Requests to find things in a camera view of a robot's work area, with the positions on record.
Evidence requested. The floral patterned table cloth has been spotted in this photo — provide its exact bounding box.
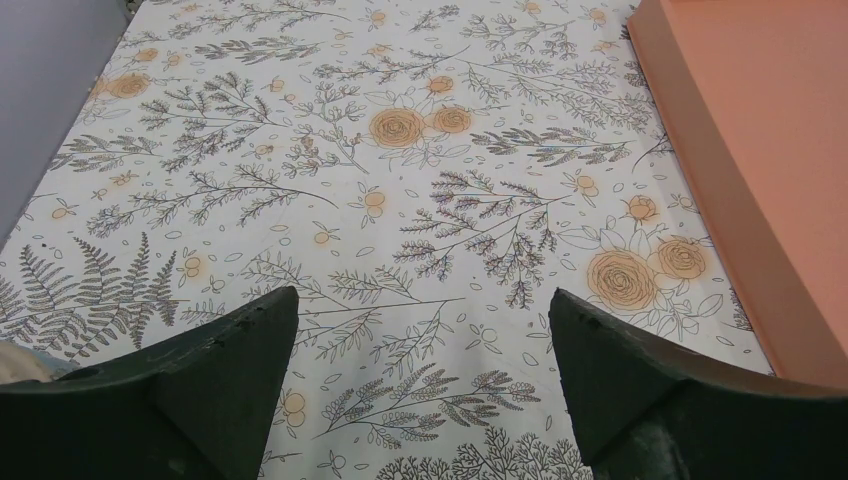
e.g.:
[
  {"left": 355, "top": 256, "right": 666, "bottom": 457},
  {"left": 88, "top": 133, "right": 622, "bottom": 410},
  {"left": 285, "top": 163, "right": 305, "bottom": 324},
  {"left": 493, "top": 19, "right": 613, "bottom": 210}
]
[{"left": 1, "top": 1, "right": 770, "bottom": 479}]

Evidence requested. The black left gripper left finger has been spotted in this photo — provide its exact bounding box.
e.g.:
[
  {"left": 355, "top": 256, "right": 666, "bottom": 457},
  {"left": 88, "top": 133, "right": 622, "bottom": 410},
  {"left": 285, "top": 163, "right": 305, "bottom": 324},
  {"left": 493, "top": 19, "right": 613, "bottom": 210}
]
[{"left": 1, "top": 287, "right": 299, "bottom": 479}]

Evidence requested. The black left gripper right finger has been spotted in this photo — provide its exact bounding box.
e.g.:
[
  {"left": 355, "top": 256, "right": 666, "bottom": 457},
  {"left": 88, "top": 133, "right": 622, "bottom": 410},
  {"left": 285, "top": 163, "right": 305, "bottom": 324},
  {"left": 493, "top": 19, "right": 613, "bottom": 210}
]
[{"left": 549, "top": 289, "right": 847, "bottom": 479}]

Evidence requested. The salmon pink plastic tray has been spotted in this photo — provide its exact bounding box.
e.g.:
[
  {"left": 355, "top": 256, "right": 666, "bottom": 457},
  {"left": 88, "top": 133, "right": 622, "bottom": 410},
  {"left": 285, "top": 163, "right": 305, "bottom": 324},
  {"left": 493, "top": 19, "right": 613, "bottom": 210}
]
[{"left": 628, "top": 1, "right": 847, "bottom": 388}]

